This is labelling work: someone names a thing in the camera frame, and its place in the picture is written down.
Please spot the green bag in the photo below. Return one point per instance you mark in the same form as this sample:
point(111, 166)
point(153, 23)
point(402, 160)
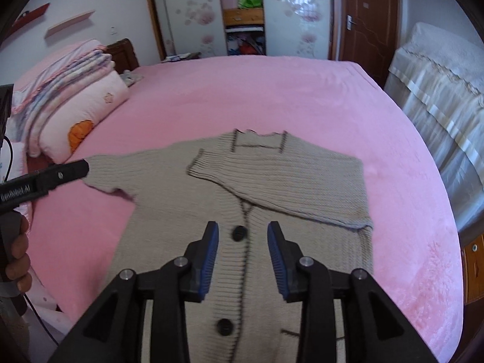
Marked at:
point(250, 0)

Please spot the white lace-covered furniture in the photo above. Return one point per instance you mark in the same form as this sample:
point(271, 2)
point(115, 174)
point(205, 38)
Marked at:
point(435, 94)

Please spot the brown wooden door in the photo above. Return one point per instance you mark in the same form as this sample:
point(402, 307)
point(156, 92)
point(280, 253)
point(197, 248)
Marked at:
point(370, 34)

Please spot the pile of colourful clothes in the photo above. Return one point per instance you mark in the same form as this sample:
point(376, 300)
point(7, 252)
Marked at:
point(245, 45)

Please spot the pink wall shelf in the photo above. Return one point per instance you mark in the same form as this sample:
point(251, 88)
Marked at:
point(70, 24)

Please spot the pink bed blanket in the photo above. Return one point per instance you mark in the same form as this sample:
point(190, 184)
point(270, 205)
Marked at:
point(245, 94)

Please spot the red wall shelf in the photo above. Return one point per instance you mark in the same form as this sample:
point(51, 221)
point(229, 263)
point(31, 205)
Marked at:
point(32, 17)

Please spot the wooden drawer cabinet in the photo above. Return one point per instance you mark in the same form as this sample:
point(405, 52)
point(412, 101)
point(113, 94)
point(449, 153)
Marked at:
point(474, 268)

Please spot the floral sliding-door wardrobe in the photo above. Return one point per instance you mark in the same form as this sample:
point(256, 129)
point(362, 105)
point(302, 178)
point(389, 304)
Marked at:
point(298, 19)

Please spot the small grey cloth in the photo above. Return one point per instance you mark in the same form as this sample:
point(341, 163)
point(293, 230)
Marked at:
point(130, 77)

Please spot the pink pillow with orange print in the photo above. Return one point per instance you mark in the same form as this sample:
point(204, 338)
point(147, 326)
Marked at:
point(102, 96)

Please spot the person's left hand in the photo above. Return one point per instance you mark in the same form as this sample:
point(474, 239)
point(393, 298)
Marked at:
point(20, 261)

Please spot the wooden headboard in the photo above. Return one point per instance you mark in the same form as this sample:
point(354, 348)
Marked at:
point(123, 55)

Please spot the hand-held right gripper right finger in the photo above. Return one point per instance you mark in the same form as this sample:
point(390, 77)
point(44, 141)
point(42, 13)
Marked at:
point(276, 257)

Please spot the wooden wardrobe drawer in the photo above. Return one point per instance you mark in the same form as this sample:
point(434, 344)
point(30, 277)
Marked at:
point(244, 16)

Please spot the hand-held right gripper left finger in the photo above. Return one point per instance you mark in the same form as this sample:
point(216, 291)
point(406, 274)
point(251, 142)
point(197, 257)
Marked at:
point(210, 257)

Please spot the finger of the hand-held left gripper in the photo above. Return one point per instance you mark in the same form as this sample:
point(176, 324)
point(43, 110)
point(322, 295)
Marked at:
point(64, 174)

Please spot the pink storage box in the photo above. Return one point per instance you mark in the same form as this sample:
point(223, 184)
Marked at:
point(230, 0)

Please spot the beige knit cardigan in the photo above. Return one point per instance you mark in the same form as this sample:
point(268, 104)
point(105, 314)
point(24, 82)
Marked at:
point(181, 234)

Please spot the folded striped blanket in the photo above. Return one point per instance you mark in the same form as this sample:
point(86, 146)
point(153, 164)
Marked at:
point(64, 72)

